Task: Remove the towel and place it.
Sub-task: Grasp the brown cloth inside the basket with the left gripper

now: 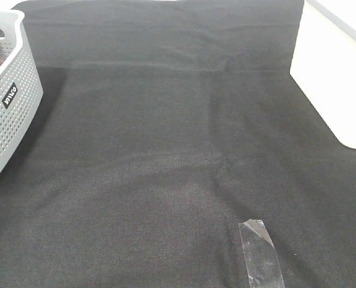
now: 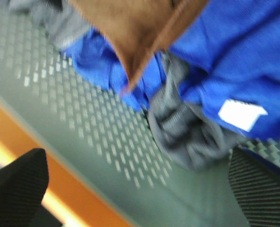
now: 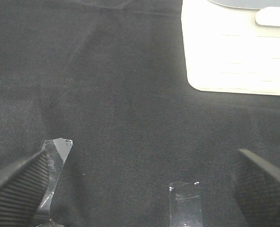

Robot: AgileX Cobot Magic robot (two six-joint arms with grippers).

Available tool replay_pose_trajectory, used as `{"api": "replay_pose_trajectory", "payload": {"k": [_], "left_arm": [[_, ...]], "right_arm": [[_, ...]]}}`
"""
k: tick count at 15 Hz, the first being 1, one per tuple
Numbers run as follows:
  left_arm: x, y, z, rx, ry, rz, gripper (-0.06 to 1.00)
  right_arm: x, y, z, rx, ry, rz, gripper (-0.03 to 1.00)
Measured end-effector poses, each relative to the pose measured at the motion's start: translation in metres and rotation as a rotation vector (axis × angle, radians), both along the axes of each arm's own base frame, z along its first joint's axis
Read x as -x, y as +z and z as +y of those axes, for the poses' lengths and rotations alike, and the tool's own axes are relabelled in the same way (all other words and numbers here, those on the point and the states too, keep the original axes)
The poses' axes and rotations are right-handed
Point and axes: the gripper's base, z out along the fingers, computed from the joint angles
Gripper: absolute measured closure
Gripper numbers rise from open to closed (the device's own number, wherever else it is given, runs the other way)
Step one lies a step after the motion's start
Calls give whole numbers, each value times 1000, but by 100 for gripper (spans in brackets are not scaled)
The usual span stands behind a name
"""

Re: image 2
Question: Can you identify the blue cloth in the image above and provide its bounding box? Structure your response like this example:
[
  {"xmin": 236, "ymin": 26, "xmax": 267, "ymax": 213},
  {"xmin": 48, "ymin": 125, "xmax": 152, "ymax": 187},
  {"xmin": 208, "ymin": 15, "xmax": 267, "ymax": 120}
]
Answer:
[{"xmin": 64, "ymin": 0, "xmax": 280, "ymax": 142}]

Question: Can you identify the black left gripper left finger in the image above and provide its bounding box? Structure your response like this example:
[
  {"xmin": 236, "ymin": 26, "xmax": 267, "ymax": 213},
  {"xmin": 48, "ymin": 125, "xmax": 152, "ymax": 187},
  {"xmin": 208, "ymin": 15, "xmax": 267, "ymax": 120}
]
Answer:
[{"xmin": 0, "ymin": 148, "xmax": 62, "ymax": 227}]

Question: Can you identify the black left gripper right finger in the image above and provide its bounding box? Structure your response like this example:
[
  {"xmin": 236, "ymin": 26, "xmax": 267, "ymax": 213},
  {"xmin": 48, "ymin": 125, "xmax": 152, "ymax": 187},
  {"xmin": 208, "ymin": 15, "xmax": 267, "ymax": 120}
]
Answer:
[{"xmin": 229, "ymin": 148, "xmax": 280, "ymax": 227}]

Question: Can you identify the grey perforated laundry basket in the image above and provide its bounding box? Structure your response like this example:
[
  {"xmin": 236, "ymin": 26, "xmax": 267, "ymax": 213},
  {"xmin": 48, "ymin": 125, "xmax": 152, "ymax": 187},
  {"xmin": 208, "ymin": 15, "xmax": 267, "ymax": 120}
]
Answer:
[{"xmin": 0, "ymin": 0, "xmax": 280, "ymax": 227}]

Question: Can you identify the grey cloth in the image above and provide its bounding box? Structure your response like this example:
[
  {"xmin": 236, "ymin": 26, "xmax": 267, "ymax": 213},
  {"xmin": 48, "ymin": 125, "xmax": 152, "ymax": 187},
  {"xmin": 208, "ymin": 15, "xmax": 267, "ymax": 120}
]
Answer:
[{"xmin": 6, "ymin": 0, "xmax": 239, "ymax": 169}]

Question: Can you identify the brown towel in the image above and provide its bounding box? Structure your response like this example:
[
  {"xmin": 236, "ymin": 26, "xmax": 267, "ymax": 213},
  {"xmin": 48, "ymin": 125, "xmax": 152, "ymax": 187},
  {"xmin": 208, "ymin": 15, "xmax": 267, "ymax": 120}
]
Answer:
[{"xmin": 70, "ymin": 0, "xmax": 208, "ymax": 92}]

